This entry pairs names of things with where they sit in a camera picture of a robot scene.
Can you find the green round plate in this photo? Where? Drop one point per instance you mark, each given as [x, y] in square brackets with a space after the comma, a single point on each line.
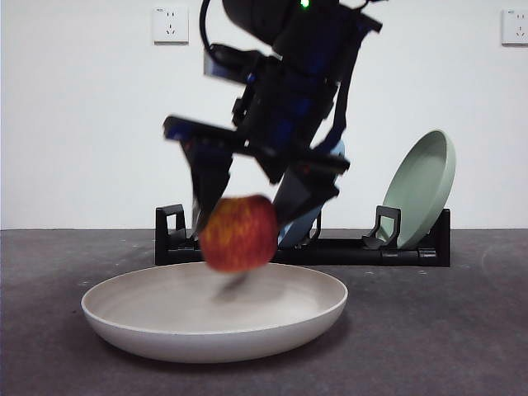
[416, 189]

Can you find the cream round plate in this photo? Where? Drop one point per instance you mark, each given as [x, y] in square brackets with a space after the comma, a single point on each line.
[165, 313]

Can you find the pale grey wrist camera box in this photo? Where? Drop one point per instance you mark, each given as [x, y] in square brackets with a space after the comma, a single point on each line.
[213, 66]

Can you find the blue round plate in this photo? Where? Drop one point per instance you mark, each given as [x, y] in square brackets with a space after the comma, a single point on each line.
[295, 233]

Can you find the white wall socket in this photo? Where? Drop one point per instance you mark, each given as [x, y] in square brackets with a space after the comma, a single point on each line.
[171, 25]
[515, 26]

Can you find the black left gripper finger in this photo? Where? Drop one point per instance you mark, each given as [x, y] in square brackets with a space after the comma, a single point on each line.
[210, 181]
[303, 191]

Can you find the red yellow apple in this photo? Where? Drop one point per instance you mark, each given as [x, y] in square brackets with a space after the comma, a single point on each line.
[239, 235]

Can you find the black plate rack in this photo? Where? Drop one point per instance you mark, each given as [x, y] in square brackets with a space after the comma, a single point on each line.
[350, 251]

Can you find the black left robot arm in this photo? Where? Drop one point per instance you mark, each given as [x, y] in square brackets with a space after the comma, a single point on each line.
[264, 16]

